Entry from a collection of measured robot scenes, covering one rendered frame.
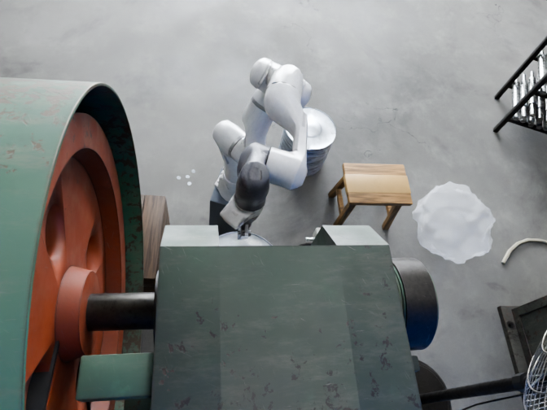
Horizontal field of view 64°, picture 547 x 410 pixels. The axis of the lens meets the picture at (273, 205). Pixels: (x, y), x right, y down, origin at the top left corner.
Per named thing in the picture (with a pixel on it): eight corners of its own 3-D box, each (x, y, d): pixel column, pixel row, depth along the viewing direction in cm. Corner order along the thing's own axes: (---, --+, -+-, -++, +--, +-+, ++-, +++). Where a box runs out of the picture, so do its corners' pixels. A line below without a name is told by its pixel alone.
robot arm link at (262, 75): (318, 54, 139) (273, 28, 134) (307, 93, 130) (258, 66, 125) (291, 90, 154) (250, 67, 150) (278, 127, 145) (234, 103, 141)
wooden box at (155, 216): (96, 223, 227) (80, 190, 197) (170, 227, 232) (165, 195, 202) (80, 298, 209) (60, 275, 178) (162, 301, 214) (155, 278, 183)
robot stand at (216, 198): (218, 211, 241) (220, 167, 202) (249, 220, 241) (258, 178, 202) (208, 240, 232) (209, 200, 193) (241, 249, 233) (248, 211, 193)
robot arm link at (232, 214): (264, 183, 122) (262, 193, 127) (220, 182, 121) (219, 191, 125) (267, 224, 117) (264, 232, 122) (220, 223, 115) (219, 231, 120)
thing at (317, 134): (282, 144, 234) (282, 143, 234) (287, 103, 248) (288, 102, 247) (334, 154, 236) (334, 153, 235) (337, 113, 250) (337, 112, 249)
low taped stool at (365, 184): (382, 194, 263) (404, 163, 233) (389, 230, 252) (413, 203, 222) (326, 193, 257) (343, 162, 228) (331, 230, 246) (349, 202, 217)
